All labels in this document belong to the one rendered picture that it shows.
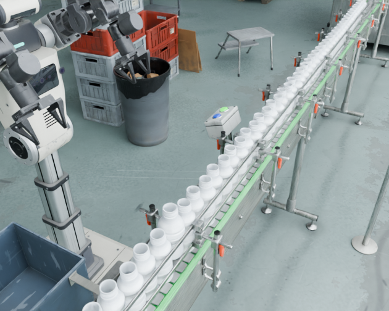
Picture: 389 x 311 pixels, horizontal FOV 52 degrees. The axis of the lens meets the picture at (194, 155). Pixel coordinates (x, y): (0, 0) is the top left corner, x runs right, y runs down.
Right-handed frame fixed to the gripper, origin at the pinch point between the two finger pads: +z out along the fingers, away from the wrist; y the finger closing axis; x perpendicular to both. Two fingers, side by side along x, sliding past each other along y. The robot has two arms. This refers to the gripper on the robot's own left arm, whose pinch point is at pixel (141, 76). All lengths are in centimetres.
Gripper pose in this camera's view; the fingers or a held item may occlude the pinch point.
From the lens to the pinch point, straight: 146.3
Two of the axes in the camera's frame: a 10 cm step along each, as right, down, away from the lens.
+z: 4.3, 8.4, 3.2
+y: 4.3, -5.1, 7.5
